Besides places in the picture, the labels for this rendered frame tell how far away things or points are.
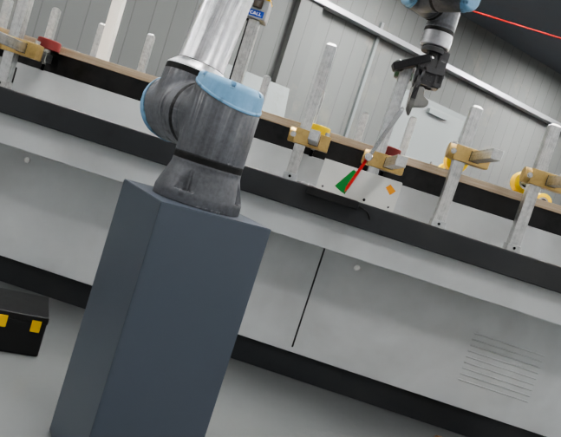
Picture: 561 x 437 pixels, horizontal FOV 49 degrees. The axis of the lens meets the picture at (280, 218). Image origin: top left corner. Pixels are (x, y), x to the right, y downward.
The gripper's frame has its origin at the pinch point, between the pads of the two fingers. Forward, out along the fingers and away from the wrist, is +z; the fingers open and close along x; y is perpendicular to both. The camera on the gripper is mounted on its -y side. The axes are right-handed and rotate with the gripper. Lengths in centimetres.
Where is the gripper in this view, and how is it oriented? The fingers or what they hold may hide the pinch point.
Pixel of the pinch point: (407, 110)
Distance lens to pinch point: 196.5
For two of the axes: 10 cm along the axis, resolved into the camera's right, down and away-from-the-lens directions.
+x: 0.6, -0.6, 10.0
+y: 9.5, 3.0, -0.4
